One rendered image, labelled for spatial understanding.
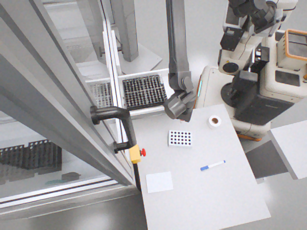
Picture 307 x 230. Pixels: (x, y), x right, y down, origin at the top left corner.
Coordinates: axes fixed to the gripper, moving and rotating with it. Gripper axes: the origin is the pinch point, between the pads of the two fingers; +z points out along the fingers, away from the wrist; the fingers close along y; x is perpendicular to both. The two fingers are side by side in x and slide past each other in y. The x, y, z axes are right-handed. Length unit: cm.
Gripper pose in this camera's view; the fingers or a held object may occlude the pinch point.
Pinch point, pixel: (182, 118)
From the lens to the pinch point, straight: 87.7
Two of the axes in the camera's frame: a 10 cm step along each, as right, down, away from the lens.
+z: 0.1, 4.7, 8.8
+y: -3.2, 8.4, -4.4
